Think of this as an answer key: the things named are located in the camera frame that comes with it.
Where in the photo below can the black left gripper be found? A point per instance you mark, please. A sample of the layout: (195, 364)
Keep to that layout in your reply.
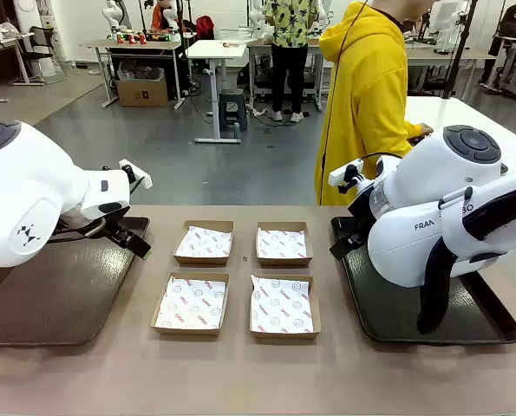
(118, 230)

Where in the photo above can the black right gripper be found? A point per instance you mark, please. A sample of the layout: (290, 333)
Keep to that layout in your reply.
(359, 225)

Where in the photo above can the white smiley print paper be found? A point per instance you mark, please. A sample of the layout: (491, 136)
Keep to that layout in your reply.
(282, 242)
(281, 305)
(192, 303)
(203, 242)

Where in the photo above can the brown cardboard food box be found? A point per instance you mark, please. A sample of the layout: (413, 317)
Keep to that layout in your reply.
(283, 334)
(184, 331)
(283, 261)
(203, 261)

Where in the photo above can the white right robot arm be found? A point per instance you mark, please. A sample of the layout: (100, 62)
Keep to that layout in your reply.
(413, 242)

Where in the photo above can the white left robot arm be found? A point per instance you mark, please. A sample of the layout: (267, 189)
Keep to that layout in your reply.
(23, 195)

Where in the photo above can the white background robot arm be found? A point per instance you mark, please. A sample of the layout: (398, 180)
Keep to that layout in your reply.
(110, 13)

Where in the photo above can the yellow-sleeved right forearm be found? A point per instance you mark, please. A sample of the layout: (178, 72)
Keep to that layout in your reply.
(407, 131)

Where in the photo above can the dark brown serving tray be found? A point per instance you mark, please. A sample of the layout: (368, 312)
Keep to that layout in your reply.
(67, 294)

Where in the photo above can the person's right hand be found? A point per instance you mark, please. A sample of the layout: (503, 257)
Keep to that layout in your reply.
(426, 128)

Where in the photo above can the brown cardboard shipping box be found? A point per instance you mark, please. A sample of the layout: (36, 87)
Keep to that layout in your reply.
(142, 93)

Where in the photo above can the person in yellow hoodie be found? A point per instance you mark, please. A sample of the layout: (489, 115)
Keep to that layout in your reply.
(361, 95)

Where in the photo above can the grey step stool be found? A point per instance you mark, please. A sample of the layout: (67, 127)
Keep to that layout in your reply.
(231, 108)

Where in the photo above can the large white table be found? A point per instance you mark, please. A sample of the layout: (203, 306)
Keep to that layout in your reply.
(457, 112)

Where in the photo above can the wooden-top workbench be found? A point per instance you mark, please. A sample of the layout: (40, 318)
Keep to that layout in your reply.
(132, 43)

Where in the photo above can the small red cup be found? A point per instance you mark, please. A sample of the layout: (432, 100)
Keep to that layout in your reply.
(143, 40)
(121, 40)
(132, 40)

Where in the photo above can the grey background workbench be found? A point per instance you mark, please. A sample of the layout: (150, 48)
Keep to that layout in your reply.
(431, 56)

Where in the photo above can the white height-adjustable desk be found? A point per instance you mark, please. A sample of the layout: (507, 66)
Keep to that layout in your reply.
(214, 47)

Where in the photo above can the person in floral shirt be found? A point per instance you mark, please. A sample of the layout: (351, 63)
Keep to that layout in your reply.
(290, 26)

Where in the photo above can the black stand pole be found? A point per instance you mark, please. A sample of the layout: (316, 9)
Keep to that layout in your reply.
(459, 52)

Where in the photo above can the black office chair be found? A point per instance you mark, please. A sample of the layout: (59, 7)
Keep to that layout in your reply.
(40, 39)

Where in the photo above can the person in orange top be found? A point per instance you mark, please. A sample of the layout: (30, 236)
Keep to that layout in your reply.
(158, 17)

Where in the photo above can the white side desk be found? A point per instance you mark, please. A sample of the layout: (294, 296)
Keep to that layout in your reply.
(6, 41)

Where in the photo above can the person in black shirt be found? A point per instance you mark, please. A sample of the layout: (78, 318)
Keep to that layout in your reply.
(515, 21)

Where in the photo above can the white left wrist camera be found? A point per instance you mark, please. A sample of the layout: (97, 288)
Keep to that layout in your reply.
(140, 177)

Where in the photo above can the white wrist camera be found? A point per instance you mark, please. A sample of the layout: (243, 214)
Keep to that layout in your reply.
(140, 177)
(342, 174)

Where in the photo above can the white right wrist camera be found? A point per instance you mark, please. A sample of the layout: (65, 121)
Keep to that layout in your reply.
(342, 174)

